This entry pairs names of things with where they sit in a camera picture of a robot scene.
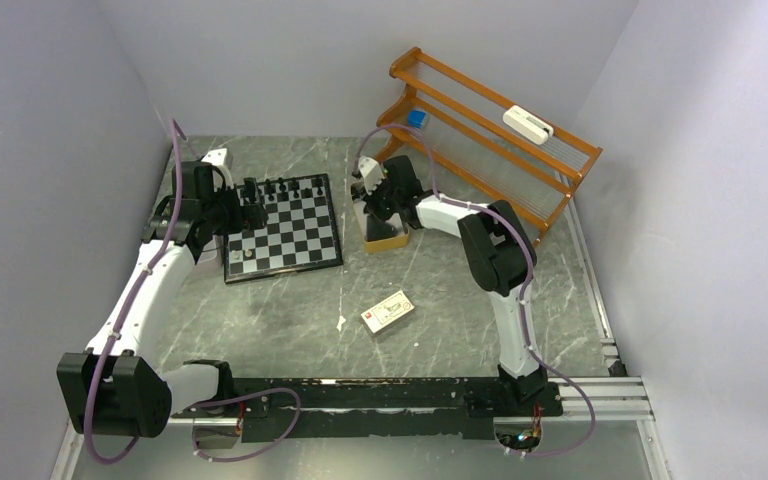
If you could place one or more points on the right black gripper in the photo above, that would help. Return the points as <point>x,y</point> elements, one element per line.
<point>371,204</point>

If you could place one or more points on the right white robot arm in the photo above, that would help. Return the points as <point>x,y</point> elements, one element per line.
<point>500,257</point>

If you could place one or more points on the white device on rack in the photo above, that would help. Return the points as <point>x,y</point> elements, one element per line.
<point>527,125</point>

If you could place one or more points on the orange wooden rack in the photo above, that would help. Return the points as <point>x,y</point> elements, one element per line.
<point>467,136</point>

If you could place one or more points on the tin box black pieces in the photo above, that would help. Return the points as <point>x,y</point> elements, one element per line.
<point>380,235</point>

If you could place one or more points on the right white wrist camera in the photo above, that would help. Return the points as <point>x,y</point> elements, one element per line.
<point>371,173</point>

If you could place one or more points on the aluminium rail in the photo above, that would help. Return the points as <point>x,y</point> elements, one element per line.
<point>582,398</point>

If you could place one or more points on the white red card box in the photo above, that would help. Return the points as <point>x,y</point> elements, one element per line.
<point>387,312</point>

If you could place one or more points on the black mounting base plate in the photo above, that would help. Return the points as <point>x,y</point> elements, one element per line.
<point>364,425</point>

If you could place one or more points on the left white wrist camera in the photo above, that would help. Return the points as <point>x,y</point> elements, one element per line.
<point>221,161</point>

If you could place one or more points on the black white chessboard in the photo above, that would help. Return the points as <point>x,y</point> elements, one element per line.
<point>300,235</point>

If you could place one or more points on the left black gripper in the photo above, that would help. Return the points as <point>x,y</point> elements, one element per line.
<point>252,216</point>

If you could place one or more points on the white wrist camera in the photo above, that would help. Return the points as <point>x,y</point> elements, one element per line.
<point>221,161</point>
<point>371,173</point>

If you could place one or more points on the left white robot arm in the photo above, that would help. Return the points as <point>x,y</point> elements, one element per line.
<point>112,387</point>

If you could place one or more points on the blue block on rack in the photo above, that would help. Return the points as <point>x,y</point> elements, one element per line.
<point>417,119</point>

